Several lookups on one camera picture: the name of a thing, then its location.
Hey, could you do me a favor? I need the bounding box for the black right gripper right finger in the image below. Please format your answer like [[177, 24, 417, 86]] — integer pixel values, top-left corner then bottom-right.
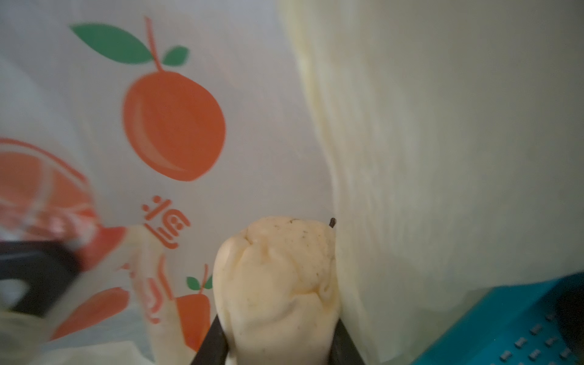
[[328, 319, 365, 365]]

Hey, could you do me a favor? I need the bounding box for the yellow printed plastic bag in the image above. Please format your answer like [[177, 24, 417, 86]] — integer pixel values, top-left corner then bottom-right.
[[1, 1, 583, 364]]

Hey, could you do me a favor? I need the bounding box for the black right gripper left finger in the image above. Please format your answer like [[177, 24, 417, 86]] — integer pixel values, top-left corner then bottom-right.
[[191, 316, 228, 365]]

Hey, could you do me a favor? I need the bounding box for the teal plastic basket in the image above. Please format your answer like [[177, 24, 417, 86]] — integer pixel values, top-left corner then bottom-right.
[[415, 274, 583, 364]]

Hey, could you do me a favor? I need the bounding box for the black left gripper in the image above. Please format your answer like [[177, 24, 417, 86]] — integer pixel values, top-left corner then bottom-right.
[[1, 240, 82, 316]]

